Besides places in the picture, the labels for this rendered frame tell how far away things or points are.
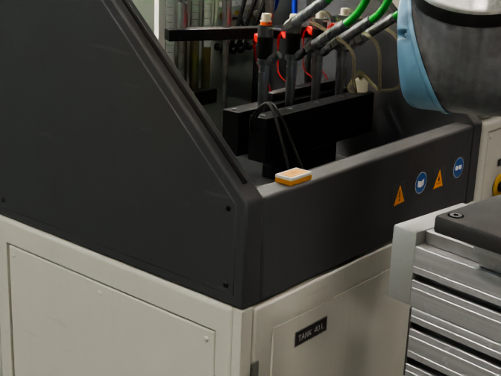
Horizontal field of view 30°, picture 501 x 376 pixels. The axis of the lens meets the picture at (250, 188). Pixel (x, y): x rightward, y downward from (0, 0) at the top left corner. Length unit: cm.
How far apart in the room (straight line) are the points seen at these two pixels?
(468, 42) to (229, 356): 65
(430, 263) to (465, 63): 26
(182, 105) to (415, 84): 47
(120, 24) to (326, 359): 62
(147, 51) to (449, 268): 55
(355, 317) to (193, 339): 31
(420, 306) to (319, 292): 40
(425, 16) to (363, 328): 81
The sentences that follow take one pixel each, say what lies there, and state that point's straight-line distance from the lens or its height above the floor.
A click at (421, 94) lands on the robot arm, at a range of 93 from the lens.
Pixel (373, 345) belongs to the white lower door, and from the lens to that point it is 167.
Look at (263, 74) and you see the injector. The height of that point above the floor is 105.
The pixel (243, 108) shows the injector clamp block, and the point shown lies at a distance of 167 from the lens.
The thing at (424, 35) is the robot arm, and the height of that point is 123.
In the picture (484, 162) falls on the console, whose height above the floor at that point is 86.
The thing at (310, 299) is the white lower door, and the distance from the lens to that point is 145.
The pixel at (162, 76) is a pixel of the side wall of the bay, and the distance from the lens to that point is 133.
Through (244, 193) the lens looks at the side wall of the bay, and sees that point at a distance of 127.
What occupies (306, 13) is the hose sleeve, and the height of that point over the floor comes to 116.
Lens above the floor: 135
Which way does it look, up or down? 18 degrees down
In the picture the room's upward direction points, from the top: 2 degrees clockwise
